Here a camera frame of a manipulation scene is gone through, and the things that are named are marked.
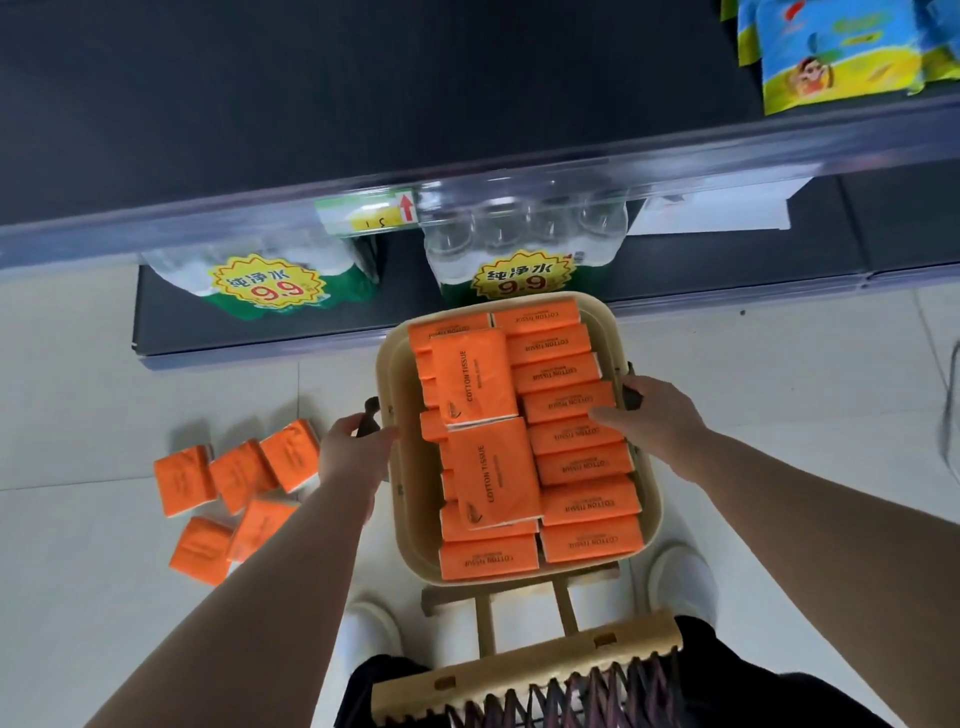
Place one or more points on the person's left hand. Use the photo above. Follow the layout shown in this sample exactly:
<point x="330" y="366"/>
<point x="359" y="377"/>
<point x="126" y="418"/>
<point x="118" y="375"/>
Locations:
<point x="346" y="459"/>

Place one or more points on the person's right hand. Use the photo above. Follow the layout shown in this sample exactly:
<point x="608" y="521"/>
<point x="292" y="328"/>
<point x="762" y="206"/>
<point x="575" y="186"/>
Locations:
<point x="660" y="429"/>

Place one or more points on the person's left thumb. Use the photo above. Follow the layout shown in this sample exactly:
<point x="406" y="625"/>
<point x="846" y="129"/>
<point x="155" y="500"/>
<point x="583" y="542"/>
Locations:
<point x="379" y="441"/>

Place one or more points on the person's right thumb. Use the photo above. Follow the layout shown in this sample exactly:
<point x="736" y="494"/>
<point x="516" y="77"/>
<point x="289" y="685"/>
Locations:
<point x="611" y="418"/>

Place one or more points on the beige plastic basket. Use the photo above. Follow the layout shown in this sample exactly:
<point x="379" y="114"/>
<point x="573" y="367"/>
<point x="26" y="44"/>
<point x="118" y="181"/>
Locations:
<point x="401" y="480"/>

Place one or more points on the person's left forearm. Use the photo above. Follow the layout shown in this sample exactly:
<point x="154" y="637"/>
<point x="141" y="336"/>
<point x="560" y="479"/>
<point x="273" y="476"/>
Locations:
<point x="247" y="622"/>

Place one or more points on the person's right forearm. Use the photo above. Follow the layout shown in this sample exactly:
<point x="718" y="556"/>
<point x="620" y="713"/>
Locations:
<point x="832" y="547"/>

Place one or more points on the pile of orange packets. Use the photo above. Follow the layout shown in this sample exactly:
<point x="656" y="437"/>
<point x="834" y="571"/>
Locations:
<point x="570" y="457"/>

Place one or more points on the orange soft tissue packet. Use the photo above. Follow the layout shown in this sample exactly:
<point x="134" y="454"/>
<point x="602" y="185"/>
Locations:
<point x="241" y="475"/>
<point x="200" y="551"/>
<point x="184" y="480"/>
<point x="259" y="527"/>
<point x="291" y="454"/>

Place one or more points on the yellow starburst price sticker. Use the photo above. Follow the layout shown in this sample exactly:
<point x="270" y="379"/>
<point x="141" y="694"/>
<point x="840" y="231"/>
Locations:
<point x="268" y="282"/>
<point x="523" y="275"/>

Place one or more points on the shrink-wrapped water bottle pack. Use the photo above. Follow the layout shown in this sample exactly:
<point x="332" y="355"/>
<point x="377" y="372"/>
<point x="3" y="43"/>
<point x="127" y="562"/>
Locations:
<point x="337" y="277"/>
<point x="517" y="225"/>

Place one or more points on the person's white right shoe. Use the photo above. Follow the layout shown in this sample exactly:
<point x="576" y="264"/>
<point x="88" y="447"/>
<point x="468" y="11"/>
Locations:
<point x="684" y="583"/>

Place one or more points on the person's white shoe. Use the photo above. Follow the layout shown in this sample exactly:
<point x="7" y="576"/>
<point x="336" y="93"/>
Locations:
<point x="367" y="634"/>
<point x="684" y="583"/>

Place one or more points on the person's white left shoe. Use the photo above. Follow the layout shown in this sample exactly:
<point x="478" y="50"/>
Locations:
<point x="367" y="634"/>

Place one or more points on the dark store shelf board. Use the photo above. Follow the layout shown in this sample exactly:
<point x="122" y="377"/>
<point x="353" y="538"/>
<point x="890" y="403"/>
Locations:
<point x="300" y="90"/>
<point x="750" y="255"/>

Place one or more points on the white green yellow price label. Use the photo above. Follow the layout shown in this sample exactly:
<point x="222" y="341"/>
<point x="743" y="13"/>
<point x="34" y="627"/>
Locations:
<point x="367" y="212"/>

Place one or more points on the white paper sheet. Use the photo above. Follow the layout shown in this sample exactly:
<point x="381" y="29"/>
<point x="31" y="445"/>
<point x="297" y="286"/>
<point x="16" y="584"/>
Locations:
<point x="712" y="210"/>

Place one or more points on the wooden stool with woven seat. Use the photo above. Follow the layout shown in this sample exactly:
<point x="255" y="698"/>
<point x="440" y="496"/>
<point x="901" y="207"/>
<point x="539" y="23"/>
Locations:
<point x="525" y="664"/>

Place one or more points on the black trousers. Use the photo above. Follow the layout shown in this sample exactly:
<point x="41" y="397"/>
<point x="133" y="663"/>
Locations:
<point x="750" y="697"/>

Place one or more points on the blue yellow cartoon wipes packet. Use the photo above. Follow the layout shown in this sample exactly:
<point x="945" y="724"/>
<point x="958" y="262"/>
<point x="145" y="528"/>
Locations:
<point x="840" y="52"/>
<point x="941" y="41"/>
<point x="748" y="34"/>

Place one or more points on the clear plastic price rail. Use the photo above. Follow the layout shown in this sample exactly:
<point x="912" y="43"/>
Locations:
<point x="750" y="300"/>
<point x="675" y="161"/>

